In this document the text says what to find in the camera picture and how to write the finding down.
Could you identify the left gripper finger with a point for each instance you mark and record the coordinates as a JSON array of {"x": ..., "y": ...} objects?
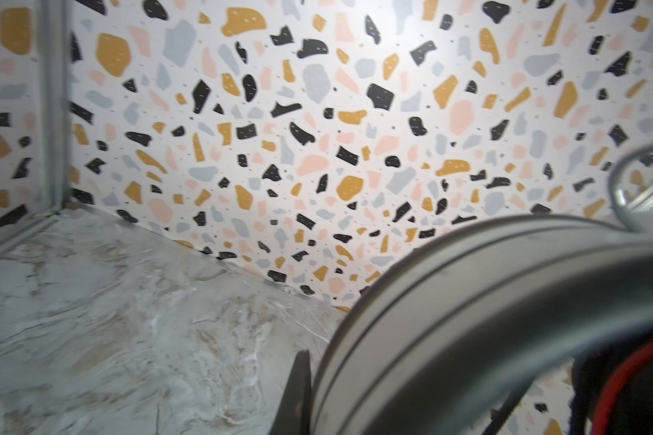
[{"x": 293, "y": 416}]

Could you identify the white black headphones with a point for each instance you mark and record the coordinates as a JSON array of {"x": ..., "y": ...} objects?
[{"x": 464, "y": 325}]

